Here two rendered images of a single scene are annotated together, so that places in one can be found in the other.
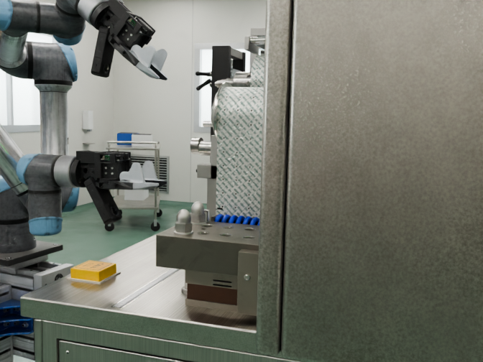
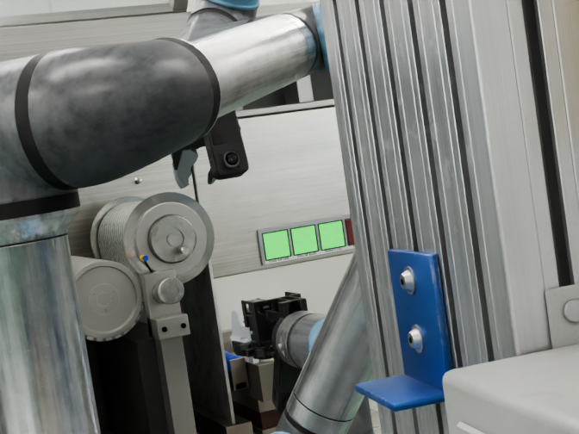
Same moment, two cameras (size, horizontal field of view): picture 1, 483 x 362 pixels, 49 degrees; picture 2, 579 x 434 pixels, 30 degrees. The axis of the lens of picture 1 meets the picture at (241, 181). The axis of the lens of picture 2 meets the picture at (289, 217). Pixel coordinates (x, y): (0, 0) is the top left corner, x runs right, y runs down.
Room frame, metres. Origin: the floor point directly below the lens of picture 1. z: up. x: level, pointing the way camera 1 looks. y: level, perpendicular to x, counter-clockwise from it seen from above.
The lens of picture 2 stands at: (2.11, 1.48, 1.35)
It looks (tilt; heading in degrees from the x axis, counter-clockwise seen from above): 3 degrees down; 231
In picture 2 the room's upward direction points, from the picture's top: 8 degrees counter-clockwise
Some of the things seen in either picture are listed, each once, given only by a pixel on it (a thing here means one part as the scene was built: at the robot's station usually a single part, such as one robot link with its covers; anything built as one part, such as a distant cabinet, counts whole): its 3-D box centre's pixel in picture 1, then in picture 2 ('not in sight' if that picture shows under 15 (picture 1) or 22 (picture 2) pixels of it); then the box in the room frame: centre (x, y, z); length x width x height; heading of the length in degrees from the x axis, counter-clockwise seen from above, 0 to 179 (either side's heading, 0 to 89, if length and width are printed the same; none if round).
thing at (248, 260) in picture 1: (266, 284); not in sight; (0.87, -0.05, 0.96); 0.10 x 0.03 x 0.11; 73
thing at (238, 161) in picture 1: (269, 184); (196, 313); (1.09, -0.06, 1.11); 0.23 x 0.01 x 0.18; 73
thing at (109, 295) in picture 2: not in sight; (87, 294); (1.26, -0.11, 1.17); 0.26 x 0.12 x 0.12; 73
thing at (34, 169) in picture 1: (44, 171); (331, 349); (1.25, 0.47, 1.11); 0.11 x 0.08 x 0.09; 73
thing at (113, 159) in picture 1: (102, 170); (282, 329); (1.21, 0.32, 1.12); 0.12 x 0.08 x 0.09; 73
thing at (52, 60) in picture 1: (53, 128); (42, 372); (1.70, 0.61, 1.19); 0.15 x 0.12 x 0.55; 117
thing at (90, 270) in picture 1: (93, 271); not in sight; (1.10, 0.31, 0.91); 0.07 x 0.07 x 0.02; 73
